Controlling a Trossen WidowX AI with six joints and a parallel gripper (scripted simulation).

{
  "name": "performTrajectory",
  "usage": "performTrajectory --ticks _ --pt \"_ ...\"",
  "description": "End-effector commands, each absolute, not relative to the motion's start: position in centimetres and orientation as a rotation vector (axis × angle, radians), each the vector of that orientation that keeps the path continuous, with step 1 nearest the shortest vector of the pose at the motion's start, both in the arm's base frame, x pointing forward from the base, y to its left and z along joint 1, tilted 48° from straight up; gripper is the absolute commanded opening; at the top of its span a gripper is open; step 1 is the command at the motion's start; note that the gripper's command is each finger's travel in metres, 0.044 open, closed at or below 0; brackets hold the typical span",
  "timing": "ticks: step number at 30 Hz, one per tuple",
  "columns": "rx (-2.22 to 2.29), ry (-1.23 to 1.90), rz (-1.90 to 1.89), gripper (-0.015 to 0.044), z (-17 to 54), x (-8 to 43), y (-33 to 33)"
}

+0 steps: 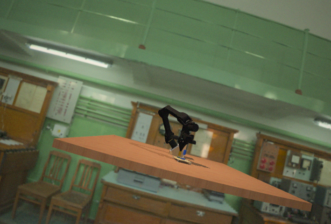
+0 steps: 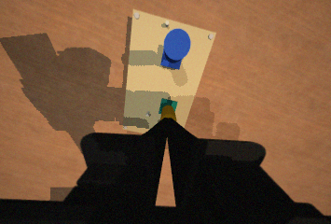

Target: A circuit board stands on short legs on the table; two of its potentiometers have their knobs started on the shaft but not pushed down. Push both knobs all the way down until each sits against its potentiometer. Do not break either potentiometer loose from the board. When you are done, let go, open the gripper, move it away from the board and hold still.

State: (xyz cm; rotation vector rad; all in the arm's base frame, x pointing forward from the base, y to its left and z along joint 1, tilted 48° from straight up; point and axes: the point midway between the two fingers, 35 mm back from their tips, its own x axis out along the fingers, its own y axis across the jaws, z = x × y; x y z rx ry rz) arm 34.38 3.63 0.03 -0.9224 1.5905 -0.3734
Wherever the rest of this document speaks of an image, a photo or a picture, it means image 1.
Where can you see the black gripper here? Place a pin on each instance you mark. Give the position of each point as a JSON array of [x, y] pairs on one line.
[[182, 143]]

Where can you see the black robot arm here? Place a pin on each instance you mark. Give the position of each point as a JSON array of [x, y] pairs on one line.
[[182, 118]]

